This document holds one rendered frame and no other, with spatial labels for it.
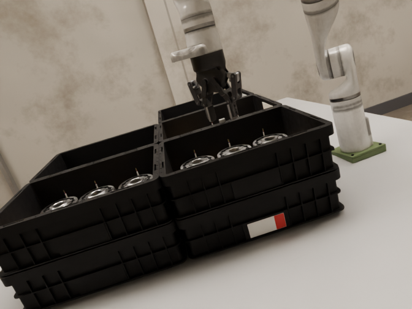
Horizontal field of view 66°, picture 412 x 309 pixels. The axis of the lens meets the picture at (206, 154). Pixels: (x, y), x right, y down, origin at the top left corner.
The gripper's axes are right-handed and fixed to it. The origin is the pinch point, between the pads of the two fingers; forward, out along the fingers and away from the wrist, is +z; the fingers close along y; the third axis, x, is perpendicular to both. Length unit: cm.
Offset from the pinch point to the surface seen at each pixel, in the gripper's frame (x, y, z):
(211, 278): 21.0, -1.9, 30.2
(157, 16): -138, 139, -44
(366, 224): -5.0, -27.4, 30.1
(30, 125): -53, 226, 8
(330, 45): -263, 52, 17
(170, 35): -143, 135, -29
